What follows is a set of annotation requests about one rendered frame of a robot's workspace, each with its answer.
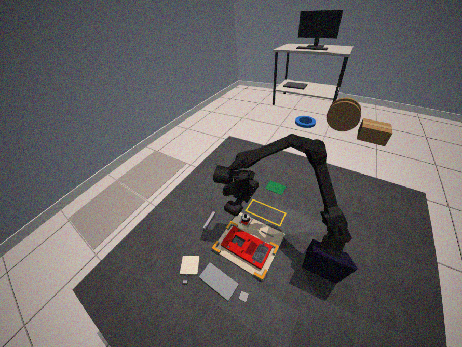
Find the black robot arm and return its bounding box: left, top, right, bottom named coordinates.
left=213, top=134, right=352, bottom=259

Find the cream flat rectangular panel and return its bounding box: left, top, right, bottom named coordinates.
left=180, top=256, right=200, bottom=275

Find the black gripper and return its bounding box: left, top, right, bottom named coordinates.
left=224, top=180, right=259, bottom=216

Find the black tyre with grey rim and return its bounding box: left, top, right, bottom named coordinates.
left=241, top=213, right=250, bottom=222

